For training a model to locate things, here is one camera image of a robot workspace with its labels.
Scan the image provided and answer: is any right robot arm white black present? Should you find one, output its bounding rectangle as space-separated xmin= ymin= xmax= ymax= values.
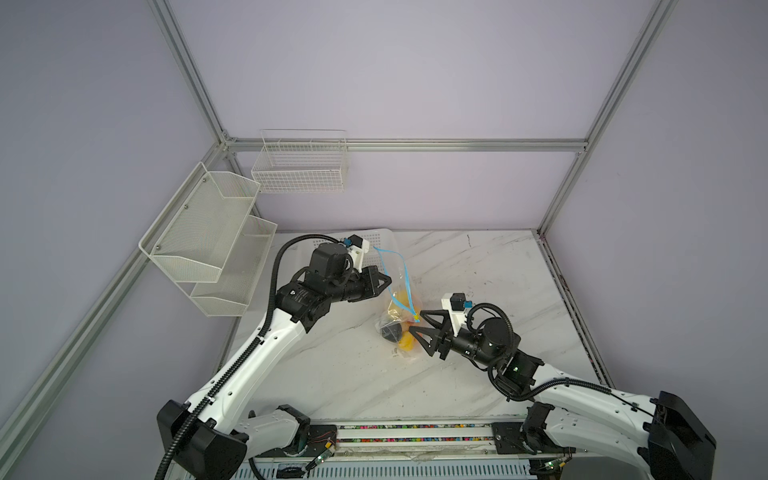
xmin=409 ymin=294 xmax=717 ymax=479

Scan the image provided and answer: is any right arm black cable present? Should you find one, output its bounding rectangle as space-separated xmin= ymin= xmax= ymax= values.
xmin=464 ymin=301 xmax=655 ymax=418

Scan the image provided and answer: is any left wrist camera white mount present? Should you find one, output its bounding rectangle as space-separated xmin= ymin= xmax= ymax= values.
xmin=342 ymin=235 xmax=371 ymax=272

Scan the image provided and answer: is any black round food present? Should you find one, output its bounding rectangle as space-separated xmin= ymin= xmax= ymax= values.
xmin=381 ymin=322 xmax=403 ymax=343

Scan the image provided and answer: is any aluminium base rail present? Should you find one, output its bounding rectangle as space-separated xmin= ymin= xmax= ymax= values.
xmin=161 ymin=415 xmax=667 ymax=480

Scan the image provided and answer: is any white wire wall basket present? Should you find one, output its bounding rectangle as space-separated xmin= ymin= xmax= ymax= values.
xmin=251 ymin=129 xmax=348 ymax=194

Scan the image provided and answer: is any white mesh shelf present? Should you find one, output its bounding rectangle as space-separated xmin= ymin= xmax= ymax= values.
xmin=190 ymin=215 xmax=277 ymax=317
xmin=138 ymin=163 xmax=260 ymax=283

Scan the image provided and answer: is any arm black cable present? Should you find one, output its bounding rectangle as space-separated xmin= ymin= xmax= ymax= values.
xmin=152 ymin=233 xmax=340 ymax=480
xmin=464 ymin=301 xmax=655 ymax=418

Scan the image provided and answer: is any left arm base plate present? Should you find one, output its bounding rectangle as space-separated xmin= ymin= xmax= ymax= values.
xmin=257 ymin=424 xmax=338 ymax=458

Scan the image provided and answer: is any white plastic perforated basket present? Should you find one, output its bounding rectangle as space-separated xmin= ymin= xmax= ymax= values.
xmin=330 ymin=228 xmax=399 ymax=272

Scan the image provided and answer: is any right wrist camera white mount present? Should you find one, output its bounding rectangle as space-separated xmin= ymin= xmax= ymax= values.
xmin=441 ymin=293 xmax=473 ymax=337

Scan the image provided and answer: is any clear zip top bag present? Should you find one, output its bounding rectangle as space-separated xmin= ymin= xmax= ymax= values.
xmin=374 ymin=247 xmax=424 ymax=360

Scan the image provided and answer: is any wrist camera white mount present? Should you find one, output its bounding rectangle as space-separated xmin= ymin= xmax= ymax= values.
xmin=342 ymin=235 xmax=371 ymax=272
xmin=441 ymin=293 xmax=473 ymax=337

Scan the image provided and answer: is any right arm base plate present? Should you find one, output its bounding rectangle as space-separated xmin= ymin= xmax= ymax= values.
xmin=491 ymin=422 xmax=576 ymax=455

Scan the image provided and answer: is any lower white mesh shelf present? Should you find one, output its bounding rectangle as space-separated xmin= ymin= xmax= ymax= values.
xmin=190 ymin=215 xmax=277 ymax=317

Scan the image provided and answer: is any yellow lemon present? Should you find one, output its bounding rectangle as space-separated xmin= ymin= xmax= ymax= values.
xmin=387 ymin=299 xmax=411 ymax=321

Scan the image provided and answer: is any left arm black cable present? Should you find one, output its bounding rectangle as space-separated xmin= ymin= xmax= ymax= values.
xmin=152 ymin=233 xmax=340 ymax=480

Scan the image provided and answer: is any upper white mesh shelf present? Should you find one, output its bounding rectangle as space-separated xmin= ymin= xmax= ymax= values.
xmin=138 ymin=163 xmax=260 ymax=283

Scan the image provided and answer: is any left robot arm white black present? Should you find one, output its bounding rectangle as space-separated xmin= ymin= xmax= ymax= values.
xmin=155 ymin=234 xmax=391 ymax=479

